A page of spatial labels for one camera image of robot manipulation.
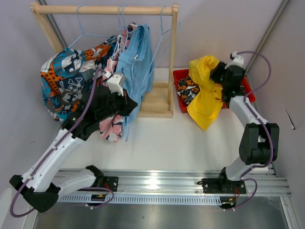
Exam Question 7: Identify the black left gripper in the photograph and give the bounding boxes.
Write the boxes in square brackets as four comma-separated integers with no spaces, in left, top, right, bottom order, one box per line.
[97,87,138,122]

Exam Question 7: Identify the yellow shorts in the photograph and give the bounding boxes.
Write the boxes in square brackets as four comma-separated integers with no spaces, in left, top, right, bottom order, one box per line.
[187,55,223,131]

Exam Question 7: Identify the orange black camo shorts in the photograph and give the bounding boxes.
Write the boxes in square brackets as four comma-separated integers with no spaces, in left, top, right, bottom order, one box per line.
[177,75,200,105]

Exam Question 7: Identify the light blue shorts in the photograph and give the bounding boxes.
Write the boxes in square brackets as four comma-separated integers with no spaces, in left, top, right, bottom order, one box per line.
[115,23,154,142]

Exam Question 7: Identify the blue wire hanger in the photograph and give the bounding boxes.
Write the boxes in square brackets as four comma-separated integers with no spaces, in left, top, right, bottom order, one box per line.
[120,5,139,142]
[142,3,180,86]
[68,5,112,50]

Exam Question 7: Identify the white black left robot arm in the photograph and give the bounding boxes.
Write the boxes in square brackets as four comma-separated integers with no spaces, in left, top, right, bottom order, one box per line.
[10,86,138,218]

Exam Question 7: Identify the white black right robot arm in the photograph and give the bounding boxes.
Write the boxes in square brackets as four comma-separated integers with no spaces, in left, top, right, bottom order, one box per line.
[202,62,279,194]

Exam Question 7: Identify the pink white patterned shorts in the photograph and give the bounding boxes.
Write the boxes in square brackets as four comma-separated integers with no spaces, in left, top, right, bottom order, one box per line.
[100,57,123,143]

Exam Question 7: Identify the blue orange patchwork shorts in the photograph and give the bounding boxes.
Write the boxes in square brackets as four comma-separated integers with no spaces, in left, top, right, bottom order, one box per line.
[40,35,117,122]

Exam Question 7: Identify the wooden clothes rack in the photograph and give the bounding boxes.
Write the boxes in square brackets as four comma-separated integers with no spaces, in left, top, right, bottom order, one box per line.
[30,0,179,118]

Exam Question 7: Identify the red plastic bin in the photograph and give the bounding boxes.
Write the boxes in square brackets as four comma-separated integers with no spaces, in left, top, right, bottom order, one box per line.
[173,66,256,114]

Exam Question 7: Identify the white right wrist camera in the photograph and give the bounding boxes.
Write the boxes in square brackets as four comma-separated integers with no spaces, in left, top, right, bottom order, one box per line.
[225,52,244,69]

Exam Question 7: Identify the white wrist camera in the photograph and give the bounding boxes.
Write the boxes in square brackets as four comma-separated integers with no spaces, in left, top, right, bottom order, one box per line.
[105,72,126,96]
[225,52,244,69]

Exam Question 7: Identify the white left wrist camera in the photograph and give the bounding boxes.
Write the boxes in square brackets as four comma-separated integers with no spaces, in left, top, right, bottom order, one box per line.
[105,72,126,96]

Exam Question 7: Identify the white wire hanger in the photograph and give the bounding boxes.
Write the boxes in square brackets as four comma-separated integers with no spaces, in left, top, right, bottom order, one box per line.
[110,5,128,61]

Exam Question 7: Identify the aluminium mounting rail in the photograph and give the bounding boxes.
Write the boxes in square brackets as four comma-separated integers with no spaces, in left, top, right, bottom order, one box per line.
[32,169,292,198]

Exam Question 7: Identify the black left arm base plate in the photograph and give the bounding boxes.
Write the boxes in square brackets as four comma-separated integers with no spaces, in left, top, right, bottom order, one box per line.
[86,165,119,192]

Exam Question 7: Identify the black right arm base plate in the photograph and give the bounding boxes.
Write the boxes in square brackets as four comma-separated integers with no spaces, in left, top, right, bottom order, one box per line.
[197,178,246,194]

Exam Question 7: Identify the slotted cable duct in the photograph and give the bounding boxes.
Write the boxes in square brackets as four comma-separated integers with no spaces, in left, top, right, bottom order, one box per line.
[57,193,222,206]

